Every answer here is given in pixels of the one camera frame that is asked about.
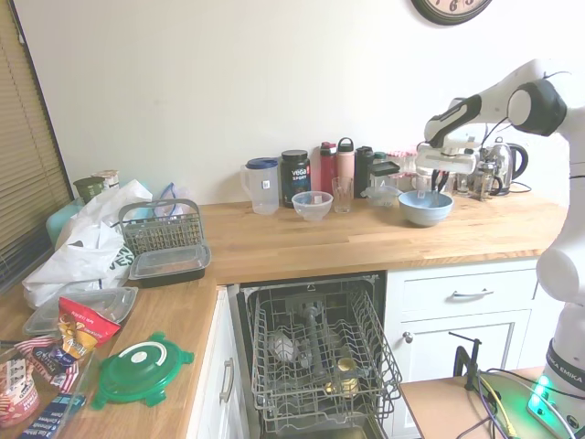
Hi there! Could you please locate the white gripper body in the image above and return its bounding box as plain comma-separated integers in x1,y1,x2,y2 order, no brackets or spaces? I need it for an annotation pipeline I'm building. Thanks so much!
414,142,479,176

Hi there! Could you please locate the dishwasher door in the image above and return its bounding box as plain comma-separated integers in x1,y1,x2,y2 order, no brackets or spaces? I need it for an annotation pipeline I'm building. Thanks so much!
269,418,388,439

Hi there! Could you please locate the light blue bowl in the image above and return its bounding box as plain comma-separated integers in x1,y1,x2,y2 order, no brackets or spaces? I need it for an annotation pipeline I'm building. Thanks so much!
398,189,454,228

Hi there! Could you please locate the glass French press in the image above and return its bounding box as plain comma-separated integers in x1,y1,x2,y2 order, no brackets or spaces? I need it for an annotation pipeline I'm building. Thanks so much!
473,155,504,202

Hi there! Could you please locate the clear canister dark lid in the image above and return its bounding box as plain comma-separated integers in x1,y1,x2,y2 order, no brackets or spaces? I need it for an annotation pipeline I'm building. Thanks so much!
367,160,401,196

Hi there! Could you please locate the stainless steel electric kettle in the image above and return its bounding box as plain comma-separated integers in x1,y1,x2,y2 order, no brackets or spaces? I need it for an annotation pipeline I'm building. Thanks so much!
484,136,530,197

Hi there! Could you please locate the black water bottle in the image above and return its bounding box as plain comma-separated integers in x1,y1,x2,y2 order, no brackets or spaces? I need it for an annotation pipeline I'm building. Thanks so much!
354,145,375,200

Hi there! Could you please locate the pink water bottle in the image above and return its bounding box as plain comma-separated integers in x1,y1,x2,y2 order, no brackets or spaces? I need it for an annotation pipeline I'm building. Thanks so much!
336,136,356,191

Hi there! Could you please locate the clear drinking glass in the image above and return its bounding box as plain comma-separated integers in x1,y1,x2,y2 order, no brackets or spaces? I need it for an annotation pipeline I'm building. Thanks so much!
331,176,355,214

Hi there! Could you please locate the red water bottle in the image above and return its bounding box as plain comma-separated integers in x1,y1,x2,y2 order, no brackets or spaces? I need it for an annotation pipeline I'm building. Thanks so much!
318,141,338,198

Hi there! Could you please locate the clear plastic bowl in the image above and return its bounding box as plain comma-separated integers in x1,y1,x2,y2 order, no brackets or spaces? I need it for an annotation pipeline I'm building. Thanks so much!
291,190,334,222

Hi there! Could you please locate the black Vega protein tub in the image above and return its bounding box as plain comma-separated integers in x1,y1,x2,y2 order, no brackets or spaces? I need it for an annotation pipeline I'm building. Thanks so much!
280,149,314,209

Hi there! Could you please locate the clear pitcher blue lid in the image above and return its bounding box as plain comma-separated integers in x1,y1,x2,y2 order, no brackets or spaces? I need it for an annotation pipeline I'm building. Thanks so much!
239,157,280,216

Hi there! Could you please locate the black table clamp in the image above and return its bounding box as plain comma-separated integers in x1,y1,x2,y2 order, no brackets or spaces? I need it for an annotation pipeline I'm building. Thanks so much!
448,331,484,392

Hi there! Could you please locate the glass jar gold lid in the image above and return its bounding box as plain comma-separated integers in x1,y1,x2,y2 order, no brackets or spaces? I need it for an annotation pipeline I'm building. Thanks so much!
336,357,360,394

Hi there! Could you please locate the white cup in rack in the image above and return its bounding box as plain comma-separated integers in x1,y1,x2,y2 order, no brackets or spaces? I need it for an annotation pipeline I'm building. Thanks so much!
267,331,298,365

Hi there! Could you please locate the clear zip bag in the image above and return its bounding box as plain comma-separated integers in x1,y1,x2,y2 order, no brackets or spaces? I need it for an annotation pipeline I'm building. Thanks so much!
153,182,191,216

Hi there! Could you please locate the grey cutlery basket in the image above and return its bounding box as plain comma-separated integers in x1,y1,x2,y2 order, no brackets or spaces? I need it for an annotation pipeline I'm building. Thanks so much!
118,198,206,257

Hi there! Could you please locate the white yogurt cup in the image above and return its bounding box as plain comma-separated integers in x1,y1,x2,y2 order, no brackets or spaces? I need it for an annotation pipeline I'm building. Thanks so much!
90,169,121,191

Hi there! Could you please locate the dark green cup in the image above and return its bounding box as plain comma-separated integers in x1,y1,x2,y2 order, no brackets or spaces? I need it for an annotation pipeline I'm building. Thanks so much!
72,177,105,205

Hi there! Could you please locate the white plastic shopping bag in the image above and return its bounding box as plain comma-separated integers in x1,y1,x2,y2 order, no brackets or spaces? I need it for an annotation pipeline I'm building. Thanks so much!
22,178,154,310

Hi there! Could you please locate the green round container lid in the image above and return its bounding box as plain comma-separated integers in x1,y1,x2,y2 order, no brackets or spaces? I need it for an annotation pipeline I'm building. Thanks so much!
90,331,196,411

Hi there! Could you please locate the teal plastic box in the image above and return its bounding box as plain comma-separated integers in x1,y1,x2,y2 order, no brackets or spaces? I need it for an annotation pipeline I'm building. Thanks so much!
45,197,86,251

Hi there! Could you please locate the red yellow snack bag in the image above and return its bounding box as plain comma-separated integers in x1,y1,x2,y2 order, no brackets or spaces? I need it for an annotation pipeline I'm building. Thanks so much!
57,295,122,365

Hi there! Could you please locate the brown window blind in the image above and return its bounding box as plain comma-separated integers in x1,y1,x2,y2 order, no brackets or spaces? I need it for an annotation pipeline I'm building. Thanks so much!
0,0,74,294

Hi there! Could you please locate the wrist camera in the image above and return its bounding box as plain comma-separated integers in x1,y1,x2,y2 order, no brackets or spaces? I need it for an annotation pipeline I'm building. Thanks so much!
456,134,481,155

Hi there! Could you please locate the metal drawer handle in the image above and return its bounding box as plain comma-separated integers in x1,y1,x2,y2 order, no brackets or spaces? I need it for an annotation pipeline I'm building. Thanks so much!
445,287,495,301

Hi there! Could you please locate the black round wall clock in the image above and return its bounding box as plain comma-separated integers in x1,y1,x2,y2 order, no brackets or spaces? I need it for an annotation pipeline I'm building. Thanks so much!
409,0,495,27

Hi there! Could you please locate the grey wire dishwasher rack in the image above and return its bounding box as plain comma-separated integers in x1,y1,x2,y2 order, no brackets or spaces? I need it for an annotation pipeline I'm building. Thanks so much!
246,281,403,435

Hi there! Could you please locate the coloured cable bundle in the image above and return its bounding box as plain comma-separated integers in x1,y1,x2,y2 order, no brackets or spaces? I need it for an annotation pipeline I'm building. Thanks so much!
474,368,585,439

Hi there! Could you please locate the metal cabinet handle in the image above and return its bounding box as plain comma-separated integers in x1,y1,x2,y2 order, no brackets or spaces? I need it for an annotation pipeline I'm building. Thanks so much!
219,357,235,403

